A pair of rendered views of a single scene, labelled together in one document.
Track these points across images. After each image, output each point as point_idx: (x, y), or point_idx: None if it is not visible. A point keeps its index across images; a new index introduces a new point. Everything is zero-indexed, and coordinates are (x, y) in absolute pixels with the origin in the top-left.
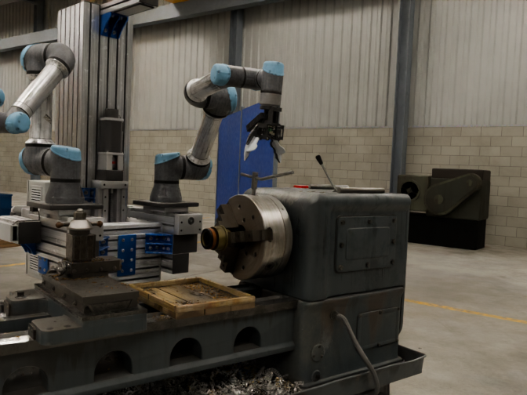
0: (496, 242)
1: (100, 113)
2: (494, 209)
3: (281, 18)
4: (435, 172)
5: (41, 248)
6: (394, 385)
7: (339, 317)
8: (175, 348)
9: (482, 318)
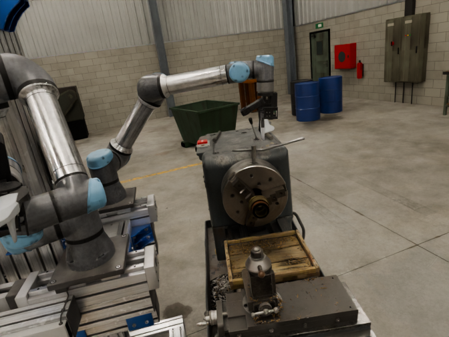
0: (91, 129)
1: (35, 136)
2: (83, 109)
3: None
4: None
5: (84, 321)
6: (194, 235)
7: (292, 213)
8: None
9: (161, 176)
